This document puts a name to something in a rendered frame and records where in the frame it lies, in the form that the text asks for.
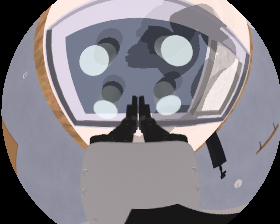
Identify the clear glass jar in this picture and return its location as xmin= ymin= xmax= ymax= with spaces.
xmin=152 ymin=81 xmax=181 ymax=115
xmin=154 ymin=35 xmax=193 ymax=66
xmin=94 ymin=86 xmax=121 ymax=119
xmin=79 ymin=43 xmax=117 ymax=76

